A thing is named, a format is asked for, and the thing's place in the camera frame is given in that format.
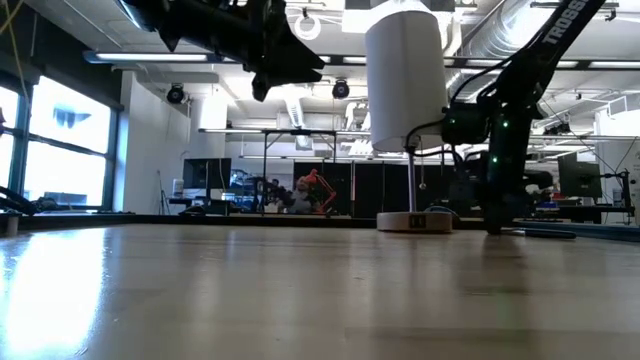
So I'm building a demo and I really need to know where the long ceiling light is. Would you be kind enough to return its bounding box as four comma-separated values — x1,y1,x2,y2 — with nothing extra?
83,49,221,65

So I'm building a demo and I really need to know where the silver ventilation duct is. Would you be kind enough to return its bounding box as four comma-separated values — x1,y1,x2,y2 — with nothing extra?
447,0,551,99

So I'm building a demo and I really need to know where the black metal table frame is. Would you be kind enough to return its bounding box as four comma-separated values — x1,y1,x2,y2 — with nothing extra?
259,128,339,217

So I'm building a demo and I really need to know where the orange desk lamp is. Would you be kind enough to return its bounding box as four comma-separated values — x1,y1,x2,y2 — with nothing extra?
304,168,338,215

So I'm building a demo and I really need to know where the large window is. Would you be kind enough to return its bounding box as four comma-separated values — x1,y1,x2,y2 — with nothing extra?
0,74,121,211

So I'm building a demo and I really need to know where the yellow cable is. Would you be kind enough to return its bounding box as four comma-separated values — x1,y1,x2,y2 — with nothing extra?
0,0,31,106

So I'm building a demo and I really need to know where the black computer monitor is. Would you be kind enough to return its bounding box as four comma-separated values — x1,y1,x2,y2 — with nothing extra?
558,151,604,200
182,157,233,201

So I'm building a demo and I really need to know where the white hanging ring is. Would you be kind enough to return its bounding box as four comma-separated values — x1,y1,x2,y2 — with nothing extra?
293,13,322,42

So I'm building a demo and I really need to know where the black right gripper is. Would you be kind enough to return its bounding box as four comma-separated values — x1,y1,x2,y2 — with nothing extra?
483,144,532,235

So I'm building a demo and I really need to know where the white shade wooden base lamp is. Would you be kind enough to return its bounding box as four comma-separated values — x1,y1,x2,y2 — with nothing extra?
364,0,454,235

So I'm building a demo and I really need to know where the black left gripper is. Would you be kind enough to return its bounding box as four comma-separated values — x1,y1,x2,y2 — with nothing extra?
219,0,326,103

